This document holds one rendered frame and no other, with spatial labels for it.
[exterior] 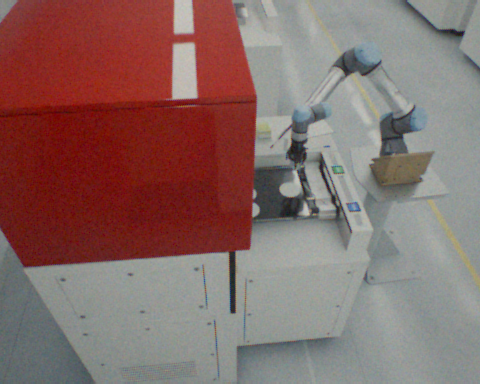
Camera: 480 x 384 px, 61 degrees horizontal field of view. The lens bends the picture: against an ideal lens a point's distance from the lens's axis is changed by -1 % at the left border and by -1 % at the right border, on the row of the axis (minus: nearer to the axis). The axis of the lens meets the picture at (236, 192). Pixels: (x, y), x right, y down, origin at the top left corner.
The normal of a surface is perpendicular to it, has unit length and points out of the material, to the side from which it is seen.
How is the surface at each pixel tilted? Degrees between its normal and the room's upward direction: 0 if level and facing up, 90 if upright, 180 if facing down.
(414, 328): 0
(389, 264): 0
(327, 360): 0
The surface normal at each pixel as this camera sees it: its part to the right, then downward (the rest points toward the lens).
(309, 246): 0.00, -0.71
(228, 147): 0.11, 0.70
